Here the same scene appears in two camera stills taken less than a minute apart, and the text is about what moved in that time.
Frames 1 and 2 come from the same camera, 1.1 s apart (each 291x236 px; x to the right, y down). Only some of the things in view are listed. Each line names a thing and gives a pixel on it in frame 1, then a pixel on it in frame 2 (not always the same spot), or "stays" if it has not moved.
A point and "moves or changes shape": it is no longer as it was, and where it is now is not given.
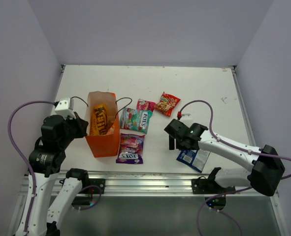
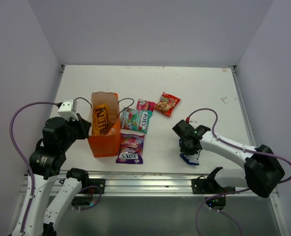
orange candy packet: [99, 120] stays
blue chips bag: [195, 159] moves or changes shape
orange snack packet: [112, 130] stays
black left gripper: [81, 124] stays
